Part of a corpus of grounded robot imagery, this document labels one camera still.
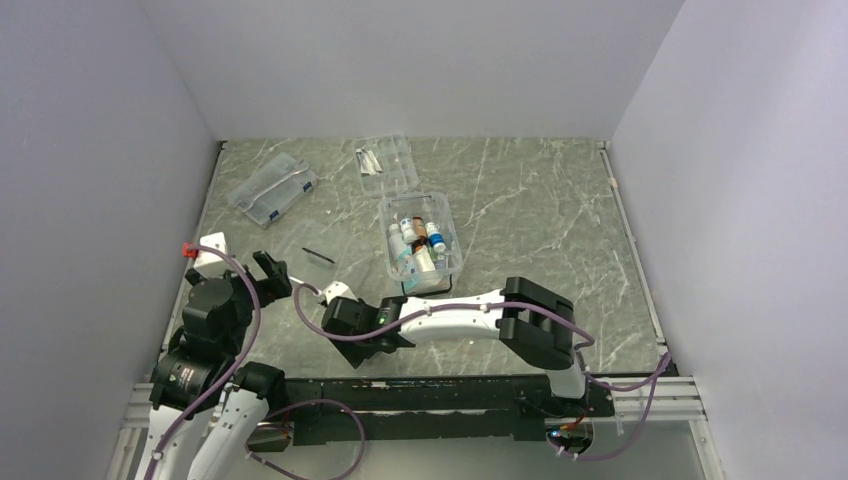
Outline white medicine bottle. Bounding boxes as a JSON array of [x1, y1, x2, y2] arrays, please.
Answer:
[[388, 223, 407, 262]]

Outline white gauze packet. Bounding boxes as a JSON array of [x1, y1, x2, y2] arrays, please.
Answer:
[[413, 245, 438, 279]]

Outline clear medicine kit box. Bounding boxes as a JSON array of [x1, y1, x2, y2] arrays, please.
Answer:
[[378, 192, 463, 297]]

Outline small bandage roll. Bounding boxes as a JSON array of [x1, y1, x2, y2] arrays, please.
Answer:
[[399, 217, 418, 244]]

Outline amber medicine bottle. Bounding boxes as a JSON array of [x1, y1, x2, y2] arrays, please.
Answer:
[[411, 217, 429, 252]]

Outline clear divided organizer tray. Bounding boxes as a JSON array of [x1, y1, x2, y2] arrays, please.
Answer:
[[352, 133, 420, 198]]

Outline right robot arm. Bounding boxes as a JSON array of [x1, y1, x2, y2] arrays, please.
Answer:
[[319, 277, 590, 415]]

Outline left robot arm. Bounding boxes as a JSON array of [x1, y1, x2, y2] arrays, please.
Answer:
[[136, 244, 293, 479]]

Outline clear box with blue latches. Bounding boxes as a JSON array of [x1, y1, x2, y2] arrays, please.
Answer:
[[227, 153, 318, 228]]

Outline metal tweezers in tray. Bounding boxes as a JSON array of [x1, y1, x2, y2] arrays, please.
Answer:
[[355, 148, 383, 176]]

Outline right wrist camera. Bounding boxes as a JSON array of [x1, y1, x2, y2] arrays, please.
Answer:
[[320, 281, 357, 306]]

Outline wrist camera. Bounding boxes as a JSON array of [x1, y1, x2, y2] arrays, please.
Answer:
[[320, 281, 357, 306], [182, 232, 230, 279]]

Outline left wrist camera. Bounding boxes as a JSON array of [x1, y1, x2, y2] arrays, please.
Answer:
[[182, 232, 230, 279]]

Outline black front rail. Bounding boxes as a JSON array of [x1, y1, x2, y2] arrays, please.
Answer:
[[250, 374, 615, 452]]

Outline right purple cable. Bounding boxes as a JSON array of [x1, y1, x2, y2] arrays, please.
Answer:
[[292, 283, 672, 464]]

